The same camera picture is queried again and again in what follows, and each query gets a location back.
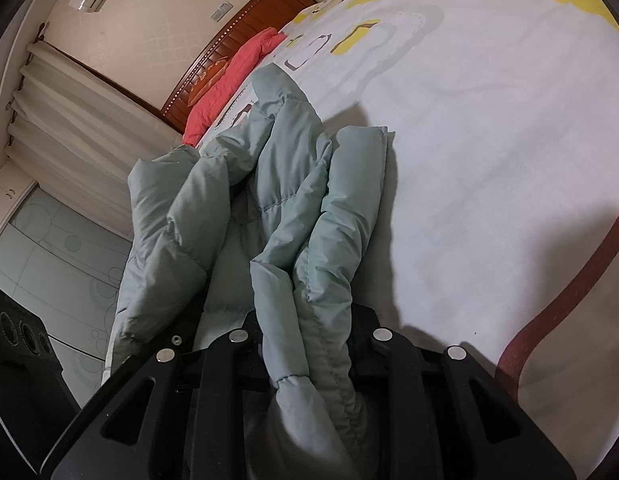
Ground sage green quilted down garment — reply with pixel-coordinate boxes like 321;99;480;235
105;64;387;479

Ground frosted glass wardrobe doors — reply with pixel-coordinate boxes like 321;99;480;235
0;188;131;405

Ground orange patterned cushion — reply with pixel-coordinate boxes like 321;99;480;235
188;58;229;107

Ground coral red pillow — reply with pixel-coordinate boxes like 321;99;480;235
181;27;286;146

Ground brown wooden headboard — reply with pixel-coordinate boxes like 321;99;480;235
160;0;316;133

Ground white patterned bed sheet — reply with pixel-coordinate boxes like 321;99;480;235
193;0;619;480

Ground grey wall switch panel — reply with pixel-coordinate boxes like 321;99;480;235
210;1;233;23

